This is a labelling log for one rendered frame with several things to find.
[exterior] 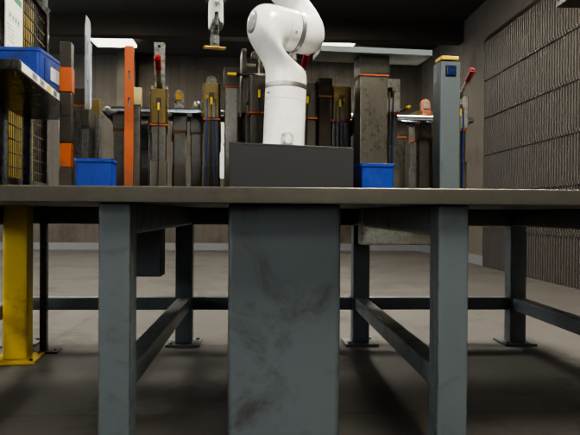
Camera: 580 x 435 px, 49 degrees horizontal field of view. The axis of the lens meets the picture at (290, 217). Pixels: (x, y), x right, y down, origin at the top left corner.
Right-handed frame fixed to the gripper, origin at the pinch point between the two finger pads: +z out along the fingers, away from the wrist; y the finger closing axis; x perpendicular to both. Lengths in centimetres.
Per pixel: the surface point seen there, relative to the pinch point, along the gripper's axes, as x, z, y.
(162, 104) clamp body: 19.5, 28.9, -22.3
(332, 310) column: -25, 91, -76
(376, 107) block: -48, 30, -45
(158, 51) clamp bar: 21.1, 10.3, -19.3
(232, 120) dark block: -3.3, 33.9, -28.9
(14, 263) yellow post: 77, 87, 47
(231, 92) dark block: -2.8, 24.8, -28.9
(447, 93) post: -72, 24, -48
